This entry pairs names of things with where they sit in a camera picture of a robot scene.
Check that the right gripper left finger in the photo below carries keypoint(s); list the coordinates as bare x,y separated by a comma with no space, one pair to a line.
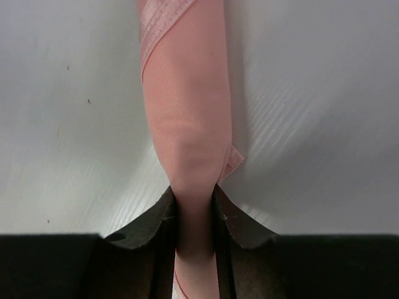
136,261

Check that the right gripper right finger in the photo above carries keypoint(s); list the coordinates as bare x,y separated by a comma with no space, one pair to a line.
255,262

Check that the pink satin napkin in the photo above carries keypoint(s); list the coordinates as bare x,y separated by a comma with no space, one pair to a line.
184,73

